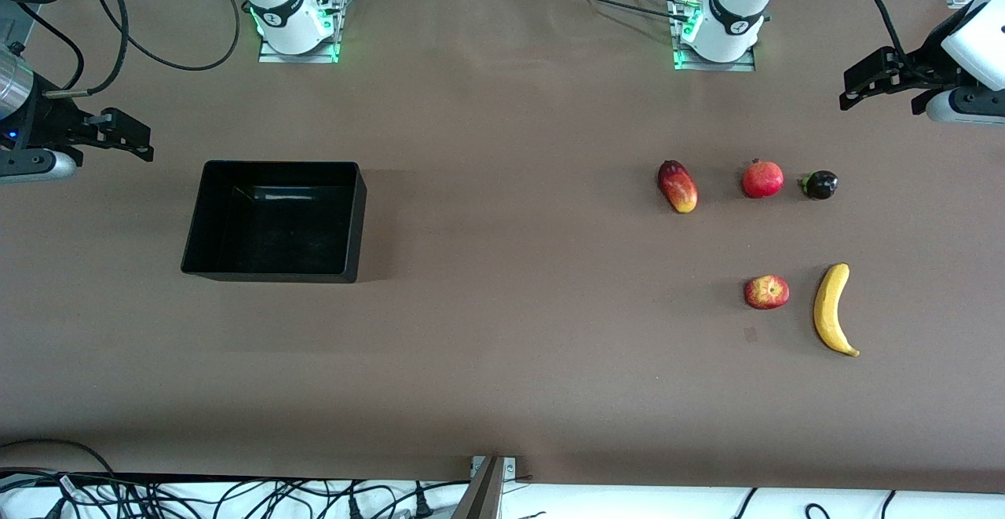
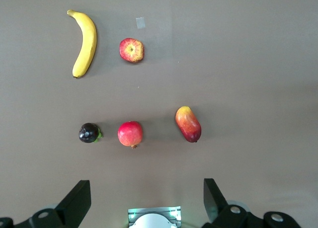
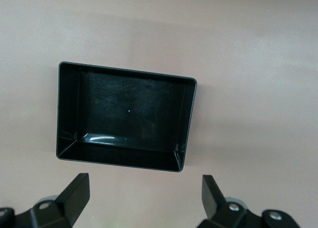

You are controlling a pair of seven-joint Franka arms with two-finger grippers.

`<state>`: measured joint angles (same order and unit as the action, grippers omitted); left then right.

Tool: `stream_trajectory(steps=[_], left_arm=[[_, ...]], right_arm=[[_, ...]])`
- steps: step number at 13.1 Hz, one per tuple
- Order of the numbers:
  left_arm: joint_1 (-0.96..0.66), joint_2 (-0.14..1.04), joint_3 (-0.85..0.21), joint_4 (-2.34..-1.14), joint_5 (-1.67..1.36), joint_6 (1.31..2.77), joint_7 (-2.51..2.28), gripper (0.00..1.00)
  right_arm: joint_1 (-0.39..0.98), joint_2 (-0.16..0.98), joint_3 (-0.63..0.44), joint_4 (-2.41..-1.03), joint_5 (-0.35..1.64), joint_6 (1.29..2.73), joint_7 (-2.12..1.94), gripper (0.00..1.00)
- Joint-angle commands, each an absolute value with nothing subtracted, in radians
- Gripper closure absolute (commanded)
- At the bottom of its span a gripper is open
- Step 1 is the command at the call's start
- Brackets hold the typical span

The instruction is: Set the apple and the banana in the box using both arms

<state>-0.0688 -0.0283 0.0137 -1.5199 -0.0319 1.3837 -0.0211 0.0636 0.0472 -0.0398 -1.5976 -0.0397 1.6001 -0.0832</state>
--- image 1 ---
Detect black plastic box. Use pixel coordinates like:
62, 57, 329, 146
181, 160, 367, 284

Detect yellow banana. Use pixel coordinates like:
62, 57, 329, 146
813, 262, 861, 358

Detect red apple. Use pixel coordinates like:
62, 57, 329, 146
744, 275, 791, 311

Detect dark purple mangosteen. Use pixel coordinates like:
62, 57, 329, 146
799, 170, 839, 201

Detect red pomegranate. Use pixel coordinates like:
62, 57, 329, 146
742, 159, 785, 199

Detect red yellow mango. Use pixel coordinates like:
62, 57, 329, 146
657, 159, 699, 214

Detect brown table cover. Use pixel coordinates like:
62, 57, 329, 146
0, 0, 1005, 495

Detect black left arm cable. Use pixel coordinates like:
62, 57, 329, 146
862, 0, 908, 60

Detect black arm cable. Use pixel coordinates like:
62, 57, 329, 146
16, 0, 241, 101
862, 0, 908, 60

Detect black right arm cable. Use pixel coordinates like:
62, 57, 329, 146
16, 0, 241, 101

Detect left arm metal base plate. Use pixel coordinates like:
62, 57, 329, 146
671, 0, 757, 73

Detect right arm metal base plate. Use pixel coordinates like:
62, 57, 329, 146
258, 0, 341, 64

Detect long black table cable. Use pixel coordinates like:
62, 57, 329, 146
548, 0, 685, 20

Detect black looped floor cable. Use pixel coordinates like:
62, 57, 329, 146
0, 438, 119, 479

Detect tangled black floor cables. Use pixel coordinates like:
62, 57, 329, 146
0, 468, 442, 519

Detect aluminium profile post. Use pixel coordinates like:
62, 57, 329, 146
451, 456, 506, 519

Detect small metal bracket plate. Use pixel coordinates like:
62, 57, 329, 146
470, 455, 518, 480

